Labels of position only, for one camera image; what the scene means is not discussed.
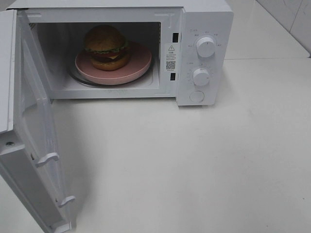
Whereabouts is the white microwave door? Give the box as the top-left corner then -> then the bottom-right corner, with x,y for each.
0,9 -> 75,233

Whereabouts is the upper white power knob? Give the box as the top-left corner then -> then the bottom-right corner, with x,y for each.
196,35 -> 216,58

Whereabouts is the lower white timer knob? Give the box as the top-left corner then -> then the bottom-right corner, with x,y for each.
192,68 -> 211,86

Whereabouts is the pink round plate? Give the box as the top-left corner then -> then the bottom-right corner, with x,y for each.
75,41 -> 152,85

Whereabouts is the glass microwave turntable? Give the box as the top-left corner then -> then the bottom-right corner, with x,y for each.
69,70 -> 160,89

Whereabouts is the white microwave oven body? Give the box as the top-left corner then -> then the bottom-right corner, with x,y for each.
6,0 -> 234,106

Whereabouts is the round white door button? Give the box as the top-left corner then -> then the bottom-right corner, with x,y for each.
190,91 -> 205,102

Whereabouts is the burger with lettuce and tomato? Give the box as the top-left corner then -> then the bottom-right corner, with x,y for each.
84,25 -> 131,71

